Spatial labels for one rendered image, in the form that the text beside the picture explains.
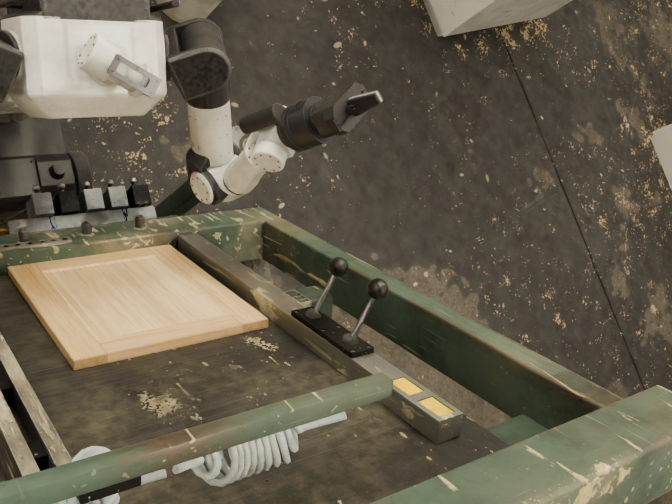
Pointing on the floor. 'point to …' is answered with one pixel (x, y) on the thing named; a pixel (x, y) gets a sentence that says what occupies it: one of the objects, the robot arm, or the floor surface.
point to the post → (178, 202)
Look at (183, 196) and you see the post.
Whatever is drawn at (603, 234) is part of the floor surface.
